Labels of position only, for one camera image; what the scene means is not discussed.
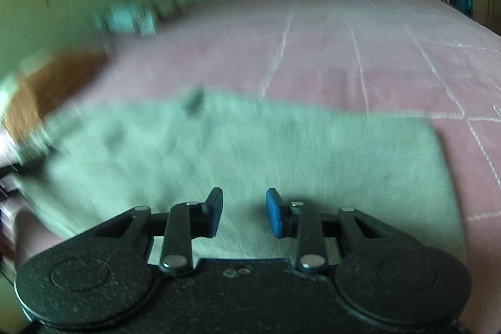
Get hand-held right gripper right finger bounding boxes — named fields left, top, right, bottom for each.
left=265, top=188, right=408, bottom=273

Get bed with pink checked sheet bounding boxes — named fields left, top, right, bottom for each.
left=0, top=0, right=501, bottom=323

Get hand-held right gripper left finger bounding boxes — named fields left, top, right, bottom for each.
left=93, top=187, right=224, bottom=274

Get grey pants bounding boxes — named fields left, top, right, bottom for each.
left=16, top=87, right=469, bottom=269

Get orange striped pillow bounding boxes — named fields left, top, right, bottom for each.
left=7, top=51, right=115, bottom=140

